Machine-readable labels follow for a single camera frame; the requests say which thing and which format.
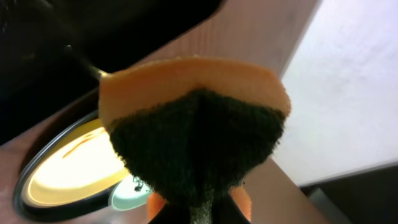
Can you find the orange green sponge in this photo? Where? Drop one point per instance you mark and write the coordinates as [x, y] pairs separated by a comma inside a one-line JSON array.
[[192, 128]]

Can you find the yellow plate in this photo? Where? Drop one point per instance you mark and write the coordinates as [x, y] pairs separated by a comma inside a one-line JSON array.
[[81, 164]]

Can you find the round black tray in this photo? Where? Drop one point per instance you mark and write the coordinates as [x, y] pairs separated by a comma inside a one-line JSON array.
[[73, 116]]

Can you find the black rectangular tray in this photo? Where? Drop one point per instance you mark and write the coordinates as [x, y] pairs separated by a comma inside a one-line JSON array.
[[44, 42]]

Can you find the light blue plate right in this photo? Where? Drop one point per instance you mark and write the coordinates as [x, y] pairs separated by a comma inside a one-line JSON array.
[[129, 194]]

